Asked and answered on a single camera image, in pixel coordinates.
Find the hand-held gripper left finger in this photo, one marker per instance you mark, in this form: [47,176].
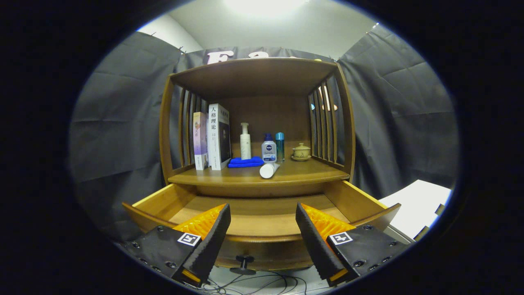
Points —
[211,246]

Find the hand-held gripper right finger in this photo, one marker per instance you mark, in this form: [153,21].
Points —
[315,246]

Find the wooden drawer with black knob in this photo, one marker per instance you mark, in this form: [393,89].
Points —
[262,223]

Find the white and green tube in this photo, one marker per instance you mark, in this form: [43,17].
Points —
[268,171]

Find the wooden countertop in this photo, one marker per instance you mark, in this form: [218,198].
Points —
[307,172]

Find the brown wooden cabinet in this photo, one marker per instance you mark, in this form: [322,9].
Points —
[266,119]

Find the blue folded cloth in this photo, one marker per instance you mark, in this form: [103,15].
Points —
[245,162]

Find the beige lidded teacup with saucer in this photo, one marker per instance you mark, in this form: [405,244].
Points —
[301,153]

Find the white bottle with blue cap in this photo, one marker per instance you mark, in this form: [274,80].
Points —
[269,152]

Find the teal bottle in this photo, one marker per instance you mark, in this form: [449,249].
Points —
[280,147]

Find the purple book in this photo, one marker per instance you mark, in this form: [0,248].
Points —
[200,141]

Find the white pump bottle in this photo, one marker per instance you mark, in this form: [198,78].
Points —
[245,145]

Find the thick white book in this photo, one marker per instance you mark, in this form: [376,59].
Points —
[213,139]

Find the white table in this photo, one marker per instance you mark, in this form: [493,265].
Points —
[417,205]

